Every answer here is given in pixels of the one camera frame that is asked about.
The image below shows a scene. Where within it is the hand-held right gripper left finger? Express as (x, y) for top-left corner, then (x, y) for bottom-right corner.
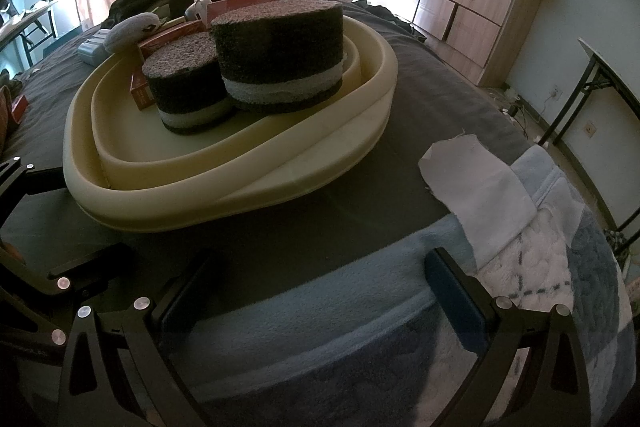
(59, 249), (217, 427)

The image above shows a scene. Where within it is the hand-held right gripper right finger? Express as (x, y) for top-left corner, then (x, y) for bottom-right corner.
(424, 248), (593, 427)

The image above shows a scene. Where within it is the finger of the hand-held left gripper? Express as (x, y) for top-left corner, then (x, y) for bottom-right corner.
(0, 241), (137, 309)
(0, 157), (69, 229)

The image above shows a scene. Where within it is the cream foam tray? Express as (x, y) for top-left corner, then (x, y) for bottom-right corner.
(62, 14), (399, 234)

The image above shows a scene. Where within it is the small black foam cylinder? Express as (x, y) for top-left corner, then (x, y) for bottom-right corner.
(141, 31), (237, 136)

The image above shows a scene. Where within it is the large black foam cylinder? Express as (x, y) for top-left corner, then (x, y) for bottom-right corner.
(209, 0), (346, 114)

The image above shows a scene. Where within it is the small red box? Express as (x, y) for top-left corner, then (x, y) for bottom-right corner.
(10, 94), (29, 126)

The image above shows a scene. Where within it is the white cloth piece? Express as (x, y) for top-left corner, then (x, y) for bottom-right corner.
(417, 133), (539, 249)

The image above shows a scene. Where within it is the blue checked blanket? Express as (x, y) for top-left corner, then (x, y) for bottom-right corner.
(165, 146), (637, 427)

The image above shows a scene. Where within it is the pale blue box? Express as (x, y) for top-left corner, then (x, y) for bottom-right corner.
(77, 29), (114, 64)

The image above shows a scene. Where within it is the cluttered folding table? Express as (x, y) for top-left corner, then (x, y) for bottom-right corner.
(0, 0), (59, 68)

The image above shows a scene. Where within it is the patterned bag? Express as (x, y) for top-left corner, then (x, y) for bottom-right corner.
(605, 227), (640, 260)

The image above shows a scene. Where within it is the grey plush toy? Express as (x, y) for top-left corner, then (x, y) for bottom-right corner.
(106, 13), (162, 53)

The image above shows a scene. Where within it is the dark grey bed sheet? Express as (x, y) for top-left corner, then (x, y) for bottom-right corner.
(0, 0), (542, 308)

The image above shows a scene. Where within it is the white power strip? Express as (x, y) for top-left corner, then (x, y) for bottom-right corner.
(500, 89), (527, 118)

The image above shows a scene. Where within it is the small white gadget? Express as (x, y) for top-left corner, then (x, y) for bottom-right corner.
(184, 0), (211, 22)

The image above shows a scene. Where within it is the black-legged folding table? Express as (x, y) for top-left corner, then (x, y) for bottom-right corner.
(545, 38), (640, 230)

